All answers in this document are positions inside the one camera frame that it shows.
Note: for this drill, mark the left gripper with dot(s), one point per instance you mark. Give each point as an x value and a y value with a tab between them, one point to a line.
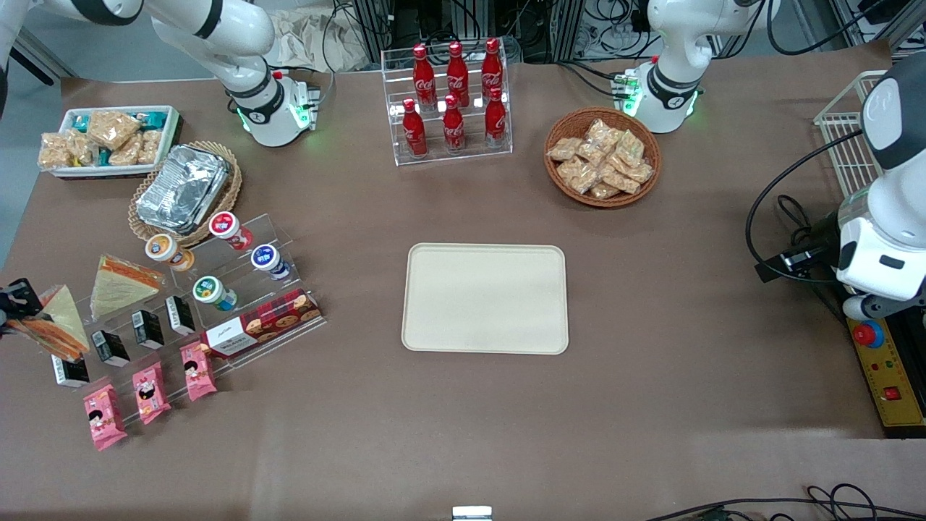
823	233

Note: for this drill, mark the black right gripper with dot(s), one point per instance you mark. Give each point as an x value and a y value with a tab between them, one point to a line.
20	295

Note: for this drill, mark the triangle sandwich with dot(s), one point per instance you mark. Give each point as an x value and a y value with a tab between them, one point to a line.
119	289
64	322

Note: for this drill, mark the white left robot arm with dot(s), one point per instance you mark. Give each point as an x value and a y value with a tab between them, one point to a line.
669	87

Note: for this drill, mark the beige plastic tray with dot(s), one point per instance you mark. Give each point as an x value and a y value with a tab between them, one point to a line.
485	298

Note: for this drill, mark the yellow emergency stop box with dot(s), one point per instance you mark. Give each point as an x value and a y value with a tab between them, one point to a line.
886	376

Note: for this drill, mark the small black carton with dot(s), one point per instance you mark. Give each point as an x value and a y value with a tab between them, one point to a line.
70	369
110	347
179	315
147	329

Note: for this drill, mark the pink snack packet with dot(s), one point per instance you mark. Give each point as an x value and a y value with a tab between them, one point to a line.
151	392
105	417
197	370

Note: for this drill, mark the orange lid yogurt cup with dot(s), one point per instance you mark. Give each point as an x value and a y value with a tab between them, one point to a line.
168	251

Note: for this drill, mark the teal snack packet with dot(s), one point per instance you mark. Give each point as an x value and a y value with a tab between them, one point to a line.
153	118
79	121

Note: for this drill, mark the green lid yogurt cup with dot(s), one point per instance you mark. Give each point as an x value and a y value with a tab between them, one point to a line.
213	291

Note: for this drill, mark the large rice cracker bag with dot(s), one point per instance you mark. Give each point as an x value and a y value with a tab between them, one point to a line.
112	129

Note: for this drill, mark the silver foil food container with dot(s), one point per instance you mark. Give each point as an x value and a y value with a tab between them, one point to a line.
181	188

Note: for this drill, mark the white rectangular snack bin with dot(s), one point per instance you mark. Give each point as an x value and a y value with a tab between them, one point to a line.
170	137

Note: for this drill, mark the red lid yogurt cup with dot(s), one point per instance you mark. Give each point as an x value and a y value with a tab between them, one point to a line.
230	228

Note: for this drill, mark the oval light wicker basket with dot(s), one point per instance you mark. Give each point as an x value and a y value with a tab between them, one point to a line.
224	206

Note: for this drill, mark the red plaid cookie box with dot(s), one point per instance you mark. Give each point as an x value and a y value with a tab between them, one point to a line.
260	324

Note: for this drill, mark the blue lid yogurt cup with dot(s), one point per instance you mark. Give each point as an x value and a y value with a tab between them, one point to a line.
270	260

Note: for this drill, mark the clear acrylic stepped stand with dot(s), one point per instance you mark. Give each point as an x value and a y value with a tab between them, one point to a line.
275	235

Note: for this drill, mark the clear bag of crackers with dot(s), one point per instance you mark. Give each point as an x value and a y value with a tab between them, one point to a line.
564	149
621	179
602	132
605	191
641	172
577	175
630	147

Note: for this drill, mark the round brown wicker basket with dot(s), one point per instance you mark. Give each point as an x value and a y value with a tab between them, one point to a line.
561	189

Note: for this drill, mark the crumpled beige cloth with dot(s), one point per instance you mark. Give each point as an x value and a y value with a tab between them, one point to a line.
311	40

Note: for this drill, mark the red cola bottle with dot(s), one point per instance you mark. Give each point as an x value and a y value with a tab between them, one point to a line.
424	72
492	69
414	134
453	129
495	121
457	71

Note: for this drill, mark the clear acrylic bottle rack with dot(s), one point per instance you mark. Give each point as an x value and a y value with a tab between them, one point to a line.
470	155

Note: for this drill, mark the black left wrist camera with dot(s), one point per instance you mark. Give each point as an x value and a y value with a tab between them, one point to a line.
796	259

